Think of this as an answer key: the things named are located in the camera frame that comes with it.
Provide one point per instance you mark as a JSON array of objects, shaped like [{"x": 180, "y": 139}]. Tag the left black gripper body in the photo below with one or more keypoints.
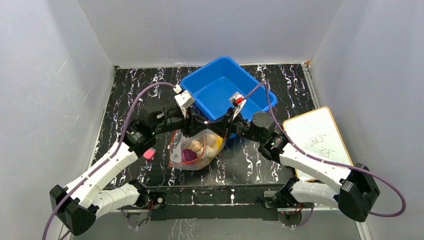
[{"x": 172, "y": 122}]

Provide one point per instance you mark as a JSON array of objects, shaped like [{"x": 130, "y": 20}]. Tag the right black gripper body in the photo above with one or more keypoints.
[{"x": 227, "y": 122}]

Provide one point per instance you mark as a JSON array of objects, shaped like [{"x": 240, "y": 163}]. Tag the yellow mango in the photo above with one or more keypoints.
[{"x": 219, "y": 141}]

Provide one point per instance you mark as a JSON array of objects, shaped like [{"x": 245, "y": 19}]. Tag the white mushroom piece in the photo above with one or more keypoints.
[{"x": 211, "y": 139}]

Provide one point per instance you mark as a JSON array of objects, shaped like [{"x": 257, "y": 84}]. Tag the clear zip top bag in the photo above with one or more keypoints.
[{"x": 178, "y": 142}]

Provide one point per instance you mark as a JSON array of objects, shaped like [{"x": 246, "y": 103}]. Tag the purple onion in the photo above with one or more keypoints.
[{"x": 188, "y": 155}]

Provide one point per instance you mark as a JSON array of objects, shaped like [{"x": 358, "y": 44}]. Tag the blue plastic bin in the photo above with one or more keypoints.
[{"x": 213, "y": 84}]

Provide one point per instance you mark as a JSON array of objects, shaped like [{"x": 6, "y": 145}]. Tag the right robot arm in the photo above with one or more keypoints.
[{"x": 350, "y": 189}]

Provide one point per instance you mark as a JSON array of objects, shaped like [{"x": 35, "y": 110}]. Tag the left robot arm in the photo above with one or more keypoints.
[{"x": 84, "y": 200}]

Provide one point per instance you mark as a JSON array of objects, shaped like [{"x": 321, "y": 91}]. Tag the pink eraser block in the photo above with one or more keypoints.
[{"x": 149, "y": 154}]

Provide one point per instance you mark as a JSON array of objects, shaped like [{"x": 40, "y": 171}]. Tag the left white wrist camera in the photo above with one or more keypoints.
[{"x": 183, "y": 99}]

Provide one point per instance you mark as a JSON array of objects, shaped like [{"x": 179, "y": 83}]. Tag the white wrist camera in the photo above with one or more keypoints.
[
  {"x": 183, "y": 99},
  {"x": 238, "y": 101}
]

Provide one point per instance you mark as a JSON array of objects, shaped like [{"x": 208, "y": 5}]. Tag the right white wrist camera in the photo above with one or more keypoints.
[{"x": 238, "y": 101}]

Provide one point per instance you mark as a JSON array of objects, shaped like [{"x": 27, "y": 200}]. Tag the white board wooden frame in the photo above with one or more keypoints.
[{"x": 316, "y": 132}]

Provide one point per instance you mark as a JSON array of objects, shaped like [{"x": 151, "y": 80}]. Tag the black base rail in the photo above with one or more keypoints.
[{"x": 242, "y": 201}]

